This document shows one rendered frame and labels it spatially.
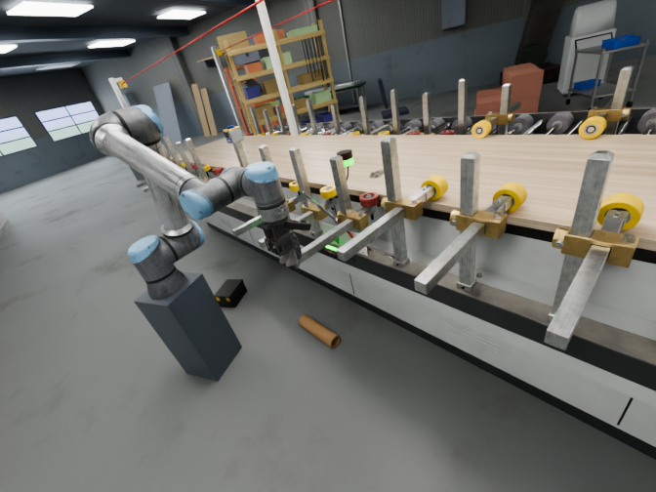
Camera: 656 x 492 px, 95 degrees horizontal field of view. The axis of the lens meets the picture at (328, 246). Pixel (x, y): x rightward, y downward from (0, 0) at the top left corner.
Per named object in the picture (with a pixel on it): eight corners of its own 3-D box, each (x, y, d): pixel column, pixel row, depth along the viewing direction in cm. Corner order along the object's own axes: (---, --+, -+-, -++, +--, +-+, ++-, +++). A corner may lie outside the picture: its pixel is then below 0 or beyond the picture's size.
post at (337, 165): (356, 263, 134) (335, 157, 109) (350, 261, 136) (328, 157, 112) (361, 259, 136) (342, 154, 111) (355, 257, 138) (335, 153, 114)
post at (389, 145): (402, 267, 113) (389, 139, 89) (394, 265, 116) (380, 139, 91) (408, 263, 115) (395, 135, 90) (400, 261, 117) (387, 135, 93)
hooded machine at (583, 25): (553, 92, 572) (567, 9, 507) (593, 86, 548) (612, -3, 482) (561, 98, 524) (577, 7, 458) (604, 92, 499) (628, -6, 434)
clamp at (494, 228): (497, 240, 79) (498, 224, 76) (448, 229, 88) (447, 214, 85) (507, 229, 82) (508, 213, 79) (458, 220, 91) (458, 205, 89)
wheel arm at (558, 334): (567, 352, 49) (571, 337, 47) (541, 342, 51) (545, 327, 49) (628, 216, 74) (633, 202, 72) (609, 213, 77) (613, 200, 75)
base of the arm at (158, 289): (167, 301, 146) (157, 285, 141) (142, 298, 154) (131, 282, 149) (194, 276, 160) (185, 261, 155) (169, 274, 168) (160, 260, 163)
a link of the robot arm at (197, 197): (67, 115, 103) (195, 198, 80) (105, 106, 111) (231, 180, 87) (83, 146, 112) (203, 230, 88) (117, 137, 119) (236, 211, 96)
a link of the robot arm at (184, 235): (164, 253, 162) (99, 106, 112) (192, 236, 173) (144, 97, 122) (182, 266, 156) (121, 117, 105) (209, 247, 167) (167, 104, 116)
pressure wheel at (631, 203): (587, 218, 78) (618, 236, 75) (615, 195, 71) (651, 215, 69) (593, 207, 81) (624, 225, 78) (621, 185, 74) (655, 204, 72)
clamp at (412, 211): (413, 222, 96) (412, 207, 93) (380, 214, 105) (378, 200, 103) (424, 213, 99) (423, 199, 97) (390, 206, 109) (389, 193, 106)
